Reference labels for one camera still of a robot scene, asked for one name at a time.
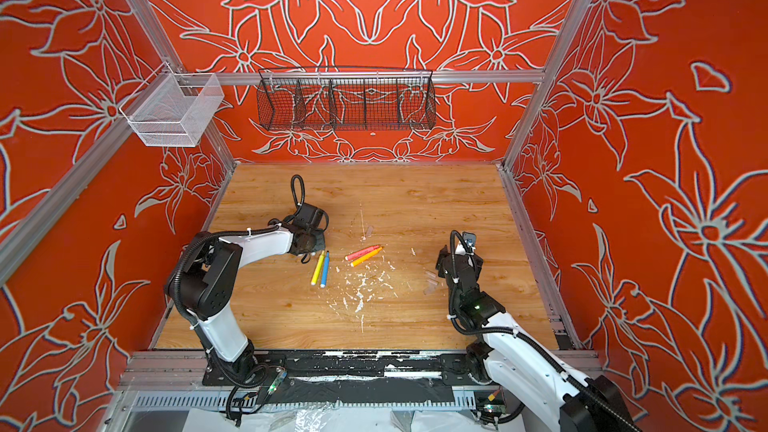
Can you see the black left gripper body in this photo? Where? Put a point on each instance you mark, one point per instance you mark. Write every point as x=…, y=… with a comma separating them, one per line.
x=317, y=240

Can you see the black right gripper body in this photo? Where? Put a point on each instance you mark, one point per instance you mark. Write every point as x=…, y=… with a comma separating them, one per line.
x=443, y=261

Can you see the yellow marker pen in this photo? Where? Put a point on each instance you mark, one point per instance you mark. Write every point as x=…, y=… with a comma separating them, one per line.
x=318, y=269

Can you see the orange marker pen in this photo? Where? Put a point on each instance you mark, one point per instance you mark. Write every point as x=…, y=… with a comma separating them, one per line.
x=365, y=258

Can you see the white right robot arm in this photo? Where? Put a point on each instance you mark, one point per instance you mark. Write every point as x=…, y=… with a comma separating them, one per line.
x=554, y=394

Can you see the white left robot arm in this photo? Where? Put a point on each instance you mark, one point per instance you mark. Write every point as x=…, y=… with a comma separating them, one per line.
x=202, y=283

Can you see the blue marker pen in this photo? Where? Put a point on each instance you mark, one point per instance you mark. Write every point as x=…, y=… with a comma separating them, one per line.
x=325, y=269

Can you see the pink marker pen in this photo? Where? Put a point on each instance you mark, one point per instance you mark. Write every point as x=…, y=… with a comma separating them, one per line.
x=360, y=253

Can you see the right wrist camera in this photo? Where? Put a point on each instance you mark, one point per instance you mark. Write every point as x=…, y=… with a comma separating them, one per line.
x=469, y=239

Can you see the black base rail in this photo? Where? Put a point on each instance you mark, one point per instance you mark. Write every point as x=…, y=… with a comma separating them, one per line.
x=370, y=377

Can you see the aluminium right floor rail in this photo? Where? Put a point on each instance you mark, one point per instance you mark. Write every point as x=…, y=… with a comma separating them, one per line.
x=556, y=311

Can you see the black wire basket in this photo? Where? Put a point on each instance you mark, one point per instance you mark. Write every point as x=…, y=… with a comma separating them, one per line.
x=351, y=99

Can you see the white wire basket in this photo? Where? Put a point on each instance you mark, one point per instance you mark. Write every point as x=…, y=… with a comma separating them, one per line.
x=167, y=113

